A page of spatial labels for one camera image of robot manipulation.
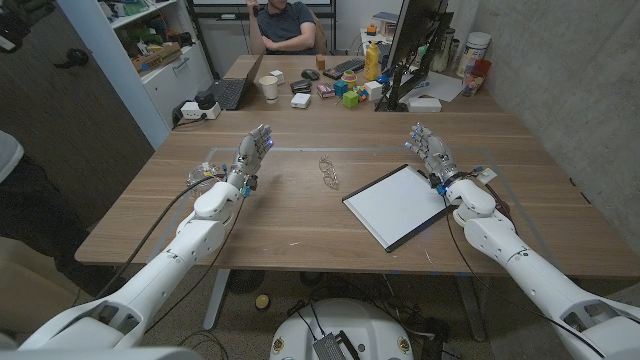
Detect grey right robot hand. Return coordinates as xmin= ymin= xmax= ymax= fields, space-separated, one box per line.
xmin=404 ymin=122 xmax=465 ymax=190

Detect black door handle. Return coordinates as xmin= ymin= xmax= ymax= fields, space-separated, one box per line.
xmin=53 ymin=47 xmax=90 ymax=70

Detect standing person in white shirt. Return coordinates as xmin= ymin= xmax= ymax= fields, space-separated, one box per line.
xmin=0 ymin=129 xmax=126 ymax=296

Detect white paper sheet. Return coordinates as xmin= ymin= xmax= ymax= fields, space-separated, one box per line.
xmin=399 ymin=69 xmax=465 ymax=104

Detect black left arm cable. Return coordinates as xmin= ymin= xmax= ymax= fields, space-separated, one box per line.
xmin=94 ymin=172 xmax=221 ymax=301

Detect clear wire-frame glasses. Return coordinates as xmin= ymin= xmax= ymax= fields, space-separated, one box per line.
xmin=318 ymin=154 xmax=341 ymax=191

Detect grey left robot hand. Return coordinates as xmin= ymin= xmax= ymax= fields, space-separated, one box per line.
xmin=225 ymin=123 xmax=275 ymax=192

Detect black computer monitor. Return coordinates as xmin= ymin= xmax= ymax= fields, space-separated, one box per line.
xmin=385 ymin=0 xmax=450 ymax=70

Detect brown cardboard box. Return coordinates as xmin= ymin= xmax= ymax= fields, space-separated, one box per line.
xmin=131 ymin=41 xmax=184 ymax=74

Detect white canister with blue label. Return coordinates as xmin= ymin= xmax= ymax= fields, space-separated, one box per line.
xmin=455 ymin=31 xmax=492 ymax=79

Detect grey table leg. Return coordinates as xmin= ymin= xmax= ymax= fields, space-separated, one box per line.
xmin=454 ymin=275 xmax=487 ymax=342
xmin=202 ymin=268 xmax=232 ymax=331

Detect white board with black frame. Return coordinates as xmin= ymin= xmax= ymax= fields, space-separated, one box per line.
xmin=341 ymin=163 xmax=457 ymax=254

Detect black power adapter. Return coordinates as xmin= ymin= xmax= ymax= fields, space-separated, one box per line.
xmin=194 ymin=90 xmax=217 ymax=111

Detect black laptop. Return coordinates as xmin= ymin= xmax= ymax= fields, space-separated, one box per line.
xmin=207 ymin=53 xmax=265 ymax=111

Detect dark wood-grain door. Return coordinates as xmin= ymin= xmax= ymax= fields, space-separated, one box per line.
xmin=0 ymin=0 xmax=156 ymax=241

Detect long white box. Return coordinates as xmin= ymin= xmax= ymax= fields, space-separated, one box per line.
xmin=407 ymin=96 xmax=443 ymax=114

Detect metal thermos flask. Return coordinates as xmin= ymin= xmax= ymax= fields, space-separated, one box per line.
xmin=432 ymin=27 xmax=456 ymax=74

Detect white shelf cabinet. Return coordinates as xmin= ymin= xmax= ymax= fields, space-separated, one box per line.
xmin=56 ymin=0 xmax=215 ymax=150

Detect white paper cup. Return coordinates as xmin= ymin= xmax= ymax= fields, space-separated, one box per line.
xmin=258 ymin=74 xmax=280 ymax=105

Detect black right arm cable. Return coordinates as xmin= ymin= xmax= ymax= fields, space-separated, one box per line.
xmin=442 ymin=169 xmax=609 ymax=360

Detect clear cup with red top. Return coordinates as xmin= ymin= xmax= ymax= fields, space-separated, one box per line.
xmin=460 ymin=58 xmax=493 ymax=98

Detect white robot torso base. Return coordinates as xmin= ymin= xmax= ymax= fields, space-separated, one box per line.
xmin=269 ymin=297 xmax=415 ymax=360

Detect seated person in dark shirt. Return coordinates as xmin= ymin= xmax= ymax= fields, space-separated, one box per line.
xmin=245 ymin=0 xmax=329 ymax=56

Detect yellow squeeze bottle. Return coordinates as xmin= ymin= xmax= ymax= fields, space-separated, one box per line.
xmin=363 ymin=41 xmax=380 ymax=82

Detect whiteboard with black frame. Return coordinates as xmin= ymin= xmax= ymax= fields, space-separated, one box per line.
xmin=185 ymin=0 xmax=337 ymax=21

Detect tan chair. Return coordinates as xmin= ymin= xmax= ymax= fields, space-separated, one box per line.
xmin=310 ymin=9 xmax=330 ymax=55

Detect white power strip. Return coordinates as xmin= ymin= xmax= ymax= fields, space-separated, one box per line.
xmin=179 ymin=100 xmax=222 ymax=121

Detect black keyboard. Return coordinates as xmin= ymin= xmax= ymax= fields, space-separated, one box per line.
xmin=322 ymin=57 xmax=366 ymax=81

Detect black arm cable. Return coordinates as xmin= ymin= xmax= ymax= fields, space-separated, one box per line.
xmin=94 ymin=172 xmax=221 ymax=301
xmin=442 ymin=169 xmax=609 ymax=360

